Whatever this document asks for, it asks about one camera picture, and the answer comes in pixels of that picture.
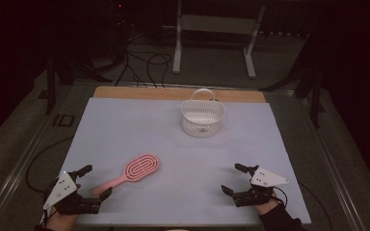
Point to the white table mat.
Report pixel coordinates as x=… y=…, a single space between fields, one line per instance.
x=173 y=154

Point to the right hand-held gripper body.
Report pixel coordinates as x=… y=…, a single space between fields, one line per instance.
x=253 y=195

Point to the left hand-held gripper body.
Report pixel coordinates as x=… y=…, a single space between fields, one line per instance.
x=77 y=203

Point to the black square floor frame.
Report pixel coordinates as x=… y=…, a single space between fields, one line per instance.
x=55 y=120

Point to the person's left hand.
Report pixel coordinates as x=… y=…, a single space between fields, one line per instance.
x=61 y=222

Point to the black stand legs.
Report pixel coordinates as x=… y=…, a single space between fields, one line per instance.
x=50 y=86
x=316 y=96

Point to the pink hairbrush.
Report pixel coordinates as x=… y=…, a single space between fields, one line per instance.
x=141 y=166

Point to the metal floor rail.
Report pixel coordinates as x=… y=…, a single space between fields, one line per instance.
x=330 y=160
x=16 y=171

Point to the white metal stand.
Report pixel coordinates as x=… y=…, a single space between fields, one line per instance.
x=216 y=24

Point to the person's right hand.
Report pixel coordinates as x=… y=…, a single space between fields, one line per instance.
x=266 y=208

